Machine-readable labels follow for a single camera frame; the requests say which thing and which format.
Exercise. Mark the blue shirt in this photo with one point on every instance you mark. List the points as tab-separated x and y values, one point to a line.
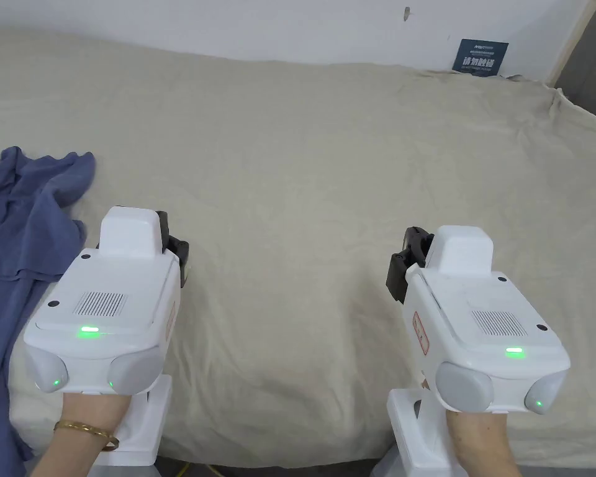
25	218

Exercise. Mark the person's right forearm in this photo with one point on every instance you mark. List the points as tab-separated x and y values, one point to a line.
484	459

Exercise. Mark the grey padded headboard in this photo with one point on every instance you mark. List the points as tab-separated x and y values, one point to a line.
588	59

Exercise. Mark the person's left forearm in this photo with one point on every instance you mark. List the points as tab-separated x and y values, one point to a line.
69	452

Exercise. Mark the bed with beige sheet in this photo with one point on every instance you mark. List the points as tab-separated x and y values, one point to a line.
288	189

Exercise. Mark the dark blue sign card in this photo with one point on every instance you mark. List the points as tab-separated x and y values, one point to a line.
479	57

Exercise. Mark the person's right hand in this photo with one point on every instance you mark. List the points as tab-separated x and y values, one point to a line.
474	422

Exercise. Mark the person's left hand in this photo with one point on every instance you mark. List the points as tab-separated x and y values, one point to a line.
92	410

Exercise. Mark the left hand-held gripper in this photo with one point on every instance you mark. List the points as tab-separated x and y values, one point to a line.
114	298

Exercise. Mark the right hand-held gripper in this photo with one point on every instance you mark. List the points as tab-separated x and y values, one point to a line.
486	323

